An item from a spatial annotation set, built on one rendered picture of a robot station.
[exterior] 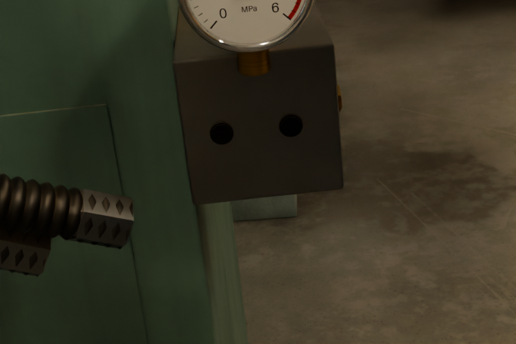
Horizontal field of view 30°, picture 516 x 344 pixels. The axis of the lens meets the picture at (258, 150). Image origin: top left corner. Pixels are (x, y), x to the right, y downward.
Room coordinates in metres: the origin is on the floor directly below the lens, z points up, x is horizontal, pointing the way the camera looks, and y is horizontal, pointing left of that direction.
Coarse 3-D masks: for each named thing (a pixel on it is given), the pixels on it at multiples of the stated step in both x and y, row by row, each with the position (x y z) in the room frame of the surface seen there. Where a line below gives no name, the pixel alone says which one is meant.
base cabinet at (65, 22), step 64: (0, 0) 0.49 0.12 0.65; (64, 0) 0.49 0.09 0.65; (128, 0) 0.49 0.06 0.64; (0, 64) 0.49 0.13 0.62; (64, 64) 0.49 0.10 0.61; (128, 64) 0.49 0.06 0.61; (0, 128) 0.48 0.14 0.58; (64, 128) 0.48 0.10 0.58; (128, 128) 0.49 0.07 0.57; (128, 192) 0.49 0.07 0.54; (64, 256) 0.48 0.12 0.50; (128, 256) 0.48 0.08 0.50; (192, 256) 0.49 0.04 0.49; (0, 320) 0.48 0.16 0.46; (64, 320) 0.48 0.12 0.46; (128, 320) 0.48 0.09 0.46; (192, 320) 0.49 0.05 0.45
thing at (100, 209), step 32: (0, 192) 0.38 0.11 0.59; (32, 192) 0.38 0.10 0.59; (64, 192) 0.39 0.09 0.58; (96, 192) 0.40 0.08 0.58; (0, 224) 0.38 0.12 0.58; (32, 224) 0.38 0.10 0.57; (64, 224) 0.38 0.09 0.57; (96, 224) 0.39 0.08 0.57; (128, 224) 0.39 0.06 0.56; (0, 256) 0.39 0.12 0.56; (32, 256) 0.39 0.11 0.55
